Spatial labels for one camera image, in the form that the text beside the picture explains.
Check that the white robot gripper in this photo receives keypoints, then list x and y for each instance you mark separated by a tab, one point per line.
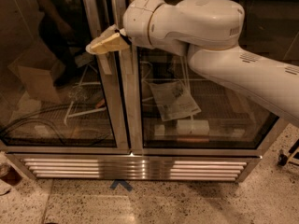
135	18

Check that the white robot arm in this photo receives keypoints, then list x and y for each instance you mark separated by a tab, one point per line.
206	32

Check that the stainless glass door refrigerator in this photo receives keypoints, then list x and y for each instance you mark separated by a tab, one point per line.
61	117

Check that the paper manual inside fridge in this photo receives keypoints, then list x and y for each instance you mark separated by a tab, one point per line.
173	100

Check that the small white block inside fridge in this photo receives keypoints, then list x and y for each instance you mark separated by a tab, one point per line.
159	130

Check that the blue tape floor marker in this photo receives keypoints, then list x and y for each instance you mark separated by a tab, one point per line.
123	183

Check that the brown object at left edge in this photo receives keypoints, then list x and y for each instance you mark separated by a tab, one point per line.
9	175

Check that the black caster wheel cart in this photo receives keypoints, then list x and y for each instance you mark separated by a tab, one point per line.
291	158

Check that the left fridge door handle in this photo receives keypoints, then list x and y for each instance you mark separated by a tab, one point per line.
95	29

